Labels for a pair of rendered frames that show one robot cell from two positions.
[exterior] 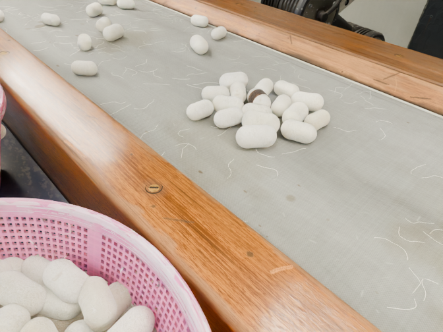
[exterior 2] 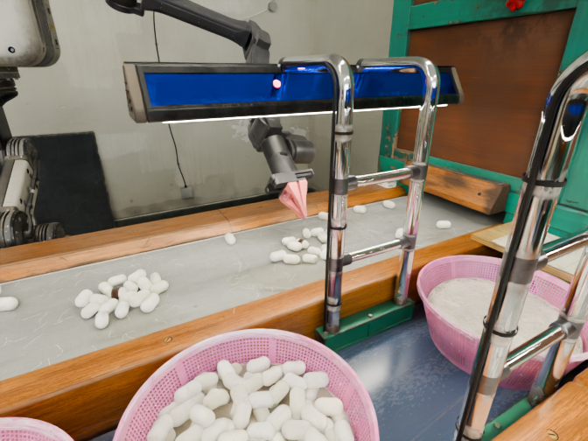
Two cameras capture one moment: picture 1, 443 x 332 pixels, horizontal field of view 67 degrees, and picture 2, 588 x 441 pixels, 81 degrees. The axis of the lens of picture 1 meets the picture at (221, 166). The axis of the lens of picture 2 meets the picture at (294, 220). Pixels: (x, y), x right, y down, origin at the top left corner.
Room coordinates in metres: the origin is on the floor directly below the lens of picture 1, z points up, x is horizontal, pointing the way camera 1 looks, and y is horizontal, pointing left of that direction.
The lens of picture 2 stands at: (-0.11, 0.34, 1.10)
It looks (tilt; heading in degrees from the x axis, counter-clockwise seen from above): 23 degrees down; 288
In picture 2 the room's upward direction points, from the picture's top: straight up
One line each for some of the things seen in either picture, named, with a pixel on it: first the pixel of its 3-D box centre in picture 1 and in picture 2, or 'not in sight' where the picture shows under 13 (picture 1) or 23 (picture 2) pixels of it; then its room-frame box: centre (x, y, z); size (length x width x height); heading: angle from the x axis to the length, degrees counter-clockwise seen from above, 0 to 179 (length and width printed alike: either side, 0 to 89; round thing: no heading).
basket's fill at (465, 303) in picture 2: not in sight; (495, 324); (-0.29, -0.20, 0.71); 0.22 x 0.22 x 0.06
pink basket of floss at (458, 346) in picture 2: not in sight; (497, 318); (-0.29, -0.20, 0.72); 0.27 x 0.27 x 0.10
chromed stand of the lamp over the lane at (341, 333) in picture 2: not in sight; (346, 200); (-0.03, -0.21, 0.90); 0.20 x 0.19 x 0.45; 46
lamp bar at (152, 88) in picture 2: not in sight; (326, 87); (0.03, -0.27, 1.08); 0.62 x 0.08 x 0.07; 46
